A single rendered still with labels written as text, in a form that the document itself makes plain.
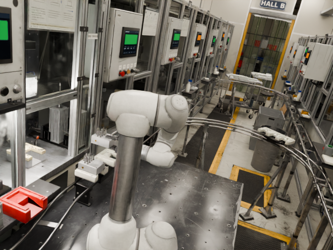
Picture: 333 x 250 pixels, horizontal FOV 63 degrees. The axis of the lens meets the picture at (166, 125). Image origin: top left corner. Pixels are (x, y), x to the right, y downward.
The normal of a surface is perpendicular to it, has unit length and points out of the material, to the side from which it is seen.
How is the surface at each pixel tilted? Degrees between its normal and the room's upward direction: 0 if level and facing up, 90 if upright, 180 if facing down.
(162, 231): 6
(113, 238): 77
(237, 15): 90
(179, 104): 43
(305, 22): 90
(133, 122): 86
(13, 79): 90
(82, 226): 0
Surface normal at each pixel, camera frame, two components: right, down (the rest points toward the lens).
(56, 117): -0.32, 0.28
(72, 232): 0.17, -0.92
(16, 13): 0.93, 0.26
